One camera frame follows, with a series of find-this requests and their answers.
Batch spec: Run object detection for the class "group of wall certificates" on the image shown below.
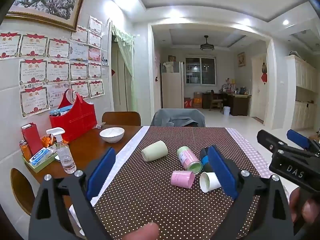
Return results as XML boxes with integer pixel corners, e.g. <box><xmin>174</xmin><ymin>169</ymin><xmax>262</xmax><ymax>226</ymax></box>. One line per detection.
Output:
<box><xmin>0</xmin><ymin>16</ymin><xmax>105</xmax><ymax>119</ymax></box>

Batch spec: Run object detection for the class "white paper cup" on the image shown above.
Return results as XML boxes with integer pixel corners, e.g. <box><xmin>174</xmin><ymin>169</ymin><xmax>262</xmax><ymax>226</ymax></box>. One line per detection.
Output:
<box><xmin>199</xmin><ymin>172</ymin><xmax>222</xmax><ymax>193</ymax></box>

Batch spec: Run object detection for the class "red door ornament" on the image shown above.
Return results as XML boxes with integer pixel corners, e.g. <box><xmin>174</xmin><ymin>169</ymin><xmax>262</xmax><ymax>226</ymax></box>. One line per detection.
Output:
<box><xmin>260</xmin><ymin>60</ymin><xmax>268</xmax><ymax>83</ymax></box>

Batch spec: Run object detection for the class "dark blue cup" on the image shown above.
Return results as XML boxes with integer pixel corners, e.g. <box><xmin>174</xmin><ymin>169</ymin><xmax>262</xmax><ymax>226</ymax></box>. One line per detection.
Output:
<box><xmin>200</xmin><ymin>148</ymin><xmax>213</xmax><ymax>173</ymax></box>

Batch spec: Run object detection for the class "red basket bag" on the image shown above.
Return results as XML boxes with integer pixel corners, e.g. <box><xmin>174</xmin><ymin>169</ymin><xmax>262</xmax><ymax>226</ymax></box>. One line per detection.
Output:
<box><xmin>49</xmin><ymin>89</ymin><xmax>97</xmax><ymax>143</ymax></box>

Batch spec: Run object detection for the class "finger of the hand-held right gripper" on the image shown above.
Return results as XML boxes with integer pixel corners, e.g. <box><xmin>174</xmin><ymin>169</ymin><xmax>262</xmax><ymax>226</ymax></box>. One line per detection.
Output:
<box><xmin>287</xmin><ymin>129</ymin><xmax>320</xmax><ymax>153</ymax></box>
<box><xmin>257</xmin><ymin>129</ymin><xmax>304</xmax><ymax>155</ymax></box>

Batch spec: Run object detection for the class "clear spray bottle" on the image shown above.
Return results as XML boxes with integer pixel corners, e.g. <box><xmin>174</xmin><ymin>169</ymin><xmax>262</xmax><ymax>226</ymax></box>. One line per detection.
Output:
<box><xmin>46</xmin><ymin>127</ymin><xmax>77</xmax><ymax>174</ymax></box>

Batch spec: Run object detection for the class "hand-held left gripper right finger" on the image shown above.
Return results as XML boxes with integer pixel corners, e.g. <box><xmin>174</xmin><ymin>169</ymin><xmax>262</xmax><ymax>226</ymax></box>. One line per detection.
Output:
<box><xmin>208</xmin><ymin>145</ymin><xmax>294</xmax><ymax>240</ymax></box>

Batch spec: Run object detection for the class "person's right hand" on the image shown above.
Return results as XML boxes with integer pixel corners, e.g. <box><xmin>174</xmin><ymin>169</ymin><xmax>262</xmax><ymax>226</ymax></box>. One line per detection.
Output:
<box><xmin>289</xmin><ymin>187</ymin><xmax>320</xmax><ymax>225</ymax></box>

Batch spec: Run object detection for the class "grey jacket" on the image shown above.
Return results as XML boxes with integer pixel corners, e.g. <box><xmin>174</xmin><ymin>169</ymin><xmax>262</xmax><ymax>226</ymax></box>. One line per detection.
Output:
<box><xmin>151</xmin><ymin>108</ymin><xmax>206</xmax><ymax>128</ymax></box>

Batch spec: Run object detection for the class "dark wooden chair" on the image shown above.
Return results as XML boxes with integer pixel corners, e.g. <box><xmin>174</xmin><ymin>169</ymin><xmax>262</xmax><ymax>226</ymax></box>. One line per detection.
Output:
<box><xmin>209</xmin><ymin>90</ymin><xmax>223</xmax><ymax>111</ymax></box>

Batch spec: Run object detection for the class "green tray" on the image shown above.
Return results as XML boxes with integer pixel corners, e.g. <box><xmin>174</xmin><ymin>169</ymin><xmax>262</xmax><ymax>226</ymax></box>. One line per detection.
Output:
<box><xmin>21</xmin><ymin>145</ymin><xmax>58</xmax><ymax>173</ymax></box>

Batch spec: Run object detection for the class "green lace curtain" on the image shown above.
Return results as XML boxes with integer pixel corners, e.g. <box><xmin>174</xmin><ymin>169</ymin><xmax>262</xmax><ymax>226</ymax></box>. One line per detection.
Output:
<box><xmin>111</xmin><ymin>24</ymin><xmax>138</xmax><ymax>112</ymax></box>

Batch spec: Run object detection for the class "white wall cabinet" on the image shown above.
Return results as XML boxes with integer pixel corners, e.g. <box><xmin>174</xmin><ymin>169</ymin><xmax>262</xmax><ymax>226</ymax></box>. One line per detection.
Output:
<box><xmin>286</xmin><ymin>54</ymin><xmax>320</xmax><ymax>131</ymax></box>

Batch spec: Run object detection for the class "pale green cup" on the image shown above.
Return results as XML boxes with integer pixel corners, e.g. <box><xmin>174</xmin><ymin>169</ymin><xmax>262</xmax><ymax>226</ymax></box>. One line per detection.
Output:
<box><xmin>141</xmin><ymin>140</ymin><xmax>168</xmax><ymax>161</ymax></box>

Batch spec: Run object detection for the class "ceiling fan lamp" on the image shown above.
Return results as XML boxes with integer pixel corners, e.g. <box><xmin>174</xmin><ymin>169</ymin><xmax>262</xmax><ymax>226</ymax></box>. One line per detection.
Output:
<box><xmin>200</xmin><ymin>35</ymin><xmax>215</xmax><ymax>52</ymax></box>

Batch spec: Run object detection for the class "pink and green cup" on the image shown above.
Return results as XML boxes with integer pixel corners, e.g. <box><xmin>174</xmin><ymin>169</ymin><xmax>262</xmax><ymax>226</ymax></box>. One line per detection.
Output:
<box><xmin>176</xmin><ymin>146</ymin><xmax>203</xmax><ymax>174</ymax></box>

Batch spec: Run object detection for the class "window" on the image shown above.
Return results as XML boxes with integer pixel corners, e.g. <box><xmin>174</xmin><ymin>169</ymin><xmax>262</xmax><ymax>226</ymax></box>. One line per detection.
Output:
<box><xmin>185</xmin><ymin>57</ymin><xmax>216</xmax><ymax>85</ymax></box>

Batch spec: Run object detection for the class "dark wooden desk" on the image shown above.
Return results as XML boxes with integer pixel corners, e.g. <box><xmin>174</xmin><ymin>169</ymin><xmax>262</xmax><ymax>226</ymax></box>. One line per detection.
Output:
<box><xmin>202</xmin><ymin>91</ymin><xmax>252</xmax><ymax>117</ymax></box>

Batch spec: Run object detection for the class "brown polka dot tablecloth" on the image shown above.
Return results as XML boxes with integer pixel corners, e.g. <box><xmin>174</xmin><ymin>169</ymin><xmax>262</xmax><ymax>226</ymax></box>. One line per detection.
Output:
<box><xmin>69</xmin><ymin>126</ymin><xmax>300</xmax><ymax>235</ymax></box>
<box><xmin>92</xmin><ymin>126</ymin><xmax>269</xmax><ymax>240</ymax></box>

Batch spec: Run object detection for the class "white bowl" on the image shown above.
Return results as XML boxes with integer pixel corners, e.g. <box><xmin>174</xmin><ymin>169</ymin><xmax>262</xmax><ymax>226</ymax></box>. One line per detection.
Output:
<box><xmin>99</xmin><ymin>127</ymin><xmax>125</xmax><ymax>143</ymax></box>

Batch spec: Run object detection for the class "framed blossom painting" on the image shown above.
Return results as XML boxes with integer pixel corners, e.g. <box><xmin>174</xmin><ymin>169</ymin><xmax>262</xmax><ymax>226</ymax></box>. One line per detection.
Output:
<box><xmin>5</xmin><ymin>0</ymin><xmax>87</xmax><ymax>32</ymax></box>

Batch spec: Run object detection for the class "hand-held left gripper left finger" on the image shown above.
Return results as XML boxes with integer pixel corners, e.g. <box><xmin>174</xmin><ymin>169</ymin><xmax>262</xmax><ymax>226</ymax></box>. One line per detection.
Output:
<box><xmin>28</xmin><ymin>147</ymin><xmax>117</xmax><ymax>240</ymax></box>

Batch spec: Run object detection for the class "orange cardboard box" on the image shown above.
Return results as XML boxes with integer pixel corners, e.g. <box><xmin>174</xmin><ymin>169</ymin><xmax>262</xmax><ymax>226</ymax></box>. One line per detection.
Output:
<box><xmin>193</xmin><ymin>92</ymin><xmax>203</xmax><ymax>109</ymax></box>

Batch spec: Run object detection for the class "blue and white tissue pack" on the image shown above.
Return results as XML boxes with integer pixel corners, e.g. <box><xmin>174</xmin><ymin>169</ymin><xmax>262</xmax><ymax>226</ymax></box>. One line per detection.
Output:
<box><xmin>29</xmin><ymin>148</ymin><xmax>54</xmax><ymax>167</ymax></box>

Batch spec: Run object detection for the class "white door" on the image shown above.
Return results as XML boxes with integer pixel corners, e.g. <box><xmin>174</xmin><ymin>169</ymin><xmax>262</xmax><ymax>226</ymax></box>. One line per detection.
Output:
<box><xmin>251</xmin><ymin>55</ymin><xmax>267</xmax><ymax>123</ymax></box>

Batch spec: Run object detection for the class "beige refrigerator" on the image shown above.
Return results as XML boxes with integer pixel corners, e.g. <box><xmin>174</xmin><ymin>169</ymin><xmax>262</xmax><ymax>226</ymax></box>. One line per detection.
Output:
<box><xmin>160</xmin><ymin>61</ymin><xmax>185</xmax><ymax>109</ymax></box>

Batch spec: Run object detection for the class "orange snack packet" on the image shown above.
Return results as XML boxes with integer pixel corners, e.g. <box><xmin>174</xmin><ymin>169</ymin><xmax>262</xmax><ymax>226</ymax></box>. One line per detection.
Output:
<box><xmin>41</xmin><ymin>135</ymin><xmax>57</xmax><ymax>147</ymax></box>

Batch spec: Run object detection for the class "person's left hand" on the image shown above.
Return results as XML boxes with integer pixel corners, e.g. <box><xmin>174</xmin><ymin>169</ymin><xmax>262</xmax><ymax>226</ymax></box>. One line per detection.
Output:
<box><xmin>132</xmin><ymin>222</ymin><xmax>160</xmax><ymax>240</ymax></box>

